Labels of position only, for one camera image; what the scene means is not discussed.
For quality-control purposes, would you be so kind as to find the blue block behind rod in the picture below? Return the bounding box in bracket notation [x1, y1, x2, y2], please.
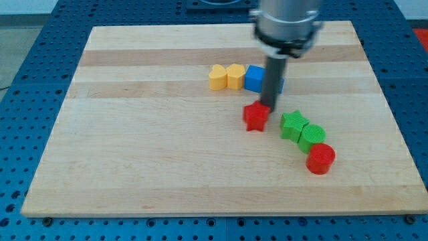
[278, 78, 285, 94]

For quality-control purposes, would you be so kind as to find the blue cube block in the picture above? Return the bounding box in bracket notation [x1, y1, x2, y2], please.
[244, 65, 265, 93]

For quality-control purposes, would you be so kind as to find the wooden board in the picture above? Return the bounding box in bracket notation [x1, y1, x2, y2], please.
[21, 21, 427, 218]

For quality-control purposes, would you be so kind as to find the red star block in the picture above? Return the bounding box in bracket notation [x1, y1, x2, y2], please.
[243, 100, 271, 132]

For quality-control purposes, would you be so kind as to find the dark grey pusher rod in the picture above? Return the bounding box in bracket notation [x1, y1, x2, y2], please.
[259, 57, 287, 112]

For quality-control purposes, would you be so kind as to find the red cylinder block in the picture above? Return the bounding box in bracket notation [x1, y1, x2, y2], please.
[306, 143, 336, 175]

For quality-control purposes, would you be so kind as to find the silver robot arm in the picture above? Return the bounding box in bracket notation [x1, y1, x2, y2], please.
[249, 0, 323, 112]

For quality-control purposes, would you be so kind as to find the yellow pentagon block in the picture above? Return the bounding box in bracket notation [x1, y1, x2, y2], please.
[226, 64, 246, 90]

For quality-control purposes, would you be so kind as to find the green star block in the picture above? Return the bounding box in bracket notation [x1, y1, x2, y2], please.
[280, 110, 310, 143]

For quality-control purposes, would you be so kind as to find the yellow heart block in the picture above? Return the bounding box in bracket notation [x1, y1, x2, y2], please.
[209, 64, 227, 91]

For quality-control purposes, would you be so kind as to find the green cylinder block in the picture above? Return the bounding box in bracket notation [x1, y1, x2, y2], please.
[298, 124, 326, 154]

